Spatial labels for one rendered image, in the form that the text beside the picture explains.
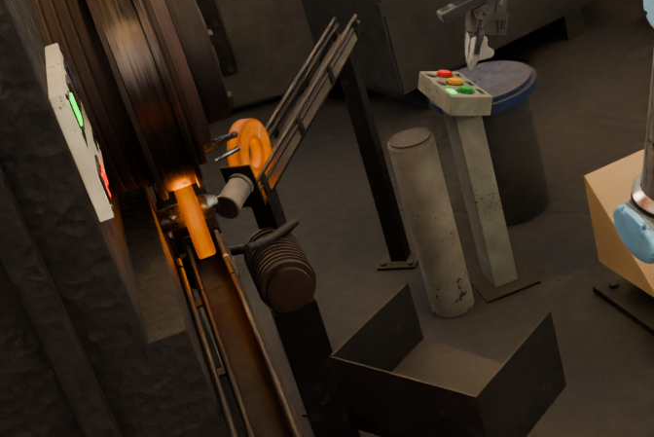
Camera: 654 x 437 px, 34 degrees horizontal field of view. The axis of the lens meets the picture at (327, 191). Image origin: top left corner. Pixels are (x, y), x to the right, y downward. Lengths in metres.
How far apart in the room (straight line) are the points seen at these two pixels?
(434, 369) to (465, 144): 1.14
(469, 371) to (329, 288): 1.53
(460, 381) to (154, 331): 0.49
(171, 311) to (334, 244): 1.91
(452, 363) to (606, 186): 1.06
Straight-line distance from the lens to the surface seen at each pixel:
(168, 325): 1.51
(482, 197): 2.83
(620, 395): 2.55
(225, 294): 1.97
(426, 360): 1.73
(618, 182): 2.68
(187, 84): 1.68
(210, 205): 1.92
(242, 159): 2.33
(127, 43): 1.62
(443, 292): 2.86
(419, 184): 2.70
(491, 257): 2.92
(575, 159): 3.57
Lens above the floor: 1.61
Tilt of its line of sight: 25 degrees down
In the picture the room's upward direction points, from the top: 17 degrees counter-clockwise
